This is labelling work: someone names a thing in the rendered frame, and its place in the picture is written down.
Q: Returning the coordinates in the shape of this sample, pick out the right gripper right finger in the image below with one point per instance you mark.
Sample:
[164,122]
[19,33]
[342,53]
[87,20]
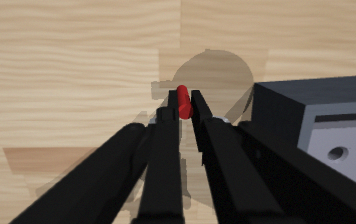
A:
[306,189]

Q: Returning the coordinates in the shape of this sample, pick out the red cylindrical peg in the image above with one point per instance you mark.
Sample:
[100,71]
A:
[184,103]

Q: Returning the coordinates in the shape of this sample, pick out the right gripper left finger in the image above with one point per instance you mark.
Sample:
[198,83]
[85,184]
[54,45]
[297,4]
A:
[96,189]

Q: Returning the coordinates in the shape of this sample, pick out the grey open box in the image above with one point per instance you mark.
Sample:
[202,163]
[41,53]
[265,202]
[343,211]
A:
[288,108]

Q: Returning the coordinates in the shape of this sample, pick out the grey metal plate with hole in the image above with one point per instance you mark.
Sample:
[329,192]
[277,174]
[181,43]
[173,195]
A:
[331,131]

